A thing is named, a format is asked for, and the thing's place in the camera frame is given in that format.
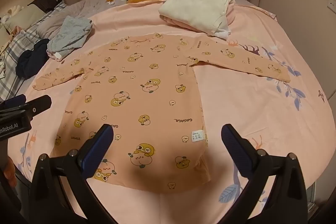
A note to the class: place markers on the pink cartoon print shirt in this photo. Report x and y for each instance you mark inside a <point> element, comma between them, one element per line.
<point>147,98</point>

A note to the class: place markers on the pink printed bed sheet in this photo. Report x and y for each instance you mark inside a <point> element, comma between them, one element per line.
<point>249,108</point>

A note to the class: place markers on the grey quilt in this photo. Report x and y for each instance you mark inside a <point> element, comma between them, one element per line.
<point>78,7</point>

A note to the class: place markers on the cream white folded garment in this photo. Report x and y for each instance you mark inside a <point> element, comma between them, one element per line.
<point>194,6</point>

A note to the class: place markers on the dark brown cushion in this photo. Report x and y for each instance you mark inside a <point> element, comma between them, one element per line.
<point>44,1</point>

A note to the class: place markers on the dark navy garment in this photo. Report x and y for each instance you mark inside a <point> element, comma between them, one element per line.
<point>31,61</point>

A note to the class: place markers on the pale plush toy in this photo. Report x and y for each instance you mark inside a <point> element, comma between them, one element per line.
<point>14,10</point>

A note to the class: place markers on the beige pillow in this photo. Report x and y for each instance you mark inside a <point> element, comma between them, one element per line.
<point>23,15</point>

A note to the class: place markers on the grey garment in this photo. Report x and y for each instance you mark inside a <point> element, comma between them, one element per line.
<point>71,35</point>

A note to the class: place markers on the white wall outlet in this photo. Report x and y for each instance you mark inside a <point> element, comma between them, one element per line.
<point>332,5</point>

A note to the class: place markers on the person's left hand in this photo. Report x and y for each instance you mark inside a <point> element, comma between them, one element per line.
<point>9,171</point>

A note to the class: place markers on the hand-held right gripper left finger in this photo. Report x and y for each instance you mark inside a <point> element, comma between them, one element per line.
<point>101,145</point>

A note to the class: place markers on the grey plaid bedding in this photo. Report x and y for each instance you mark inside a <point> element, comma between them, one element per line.
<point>21,40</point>

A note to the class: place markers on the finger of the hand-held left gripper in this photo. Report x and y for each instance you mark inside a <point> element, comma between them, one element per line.
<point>39,104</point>
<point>10,102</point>

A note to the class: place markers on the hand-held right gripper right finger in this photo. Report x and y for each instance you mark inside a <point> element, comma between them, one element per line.
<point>233,145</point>

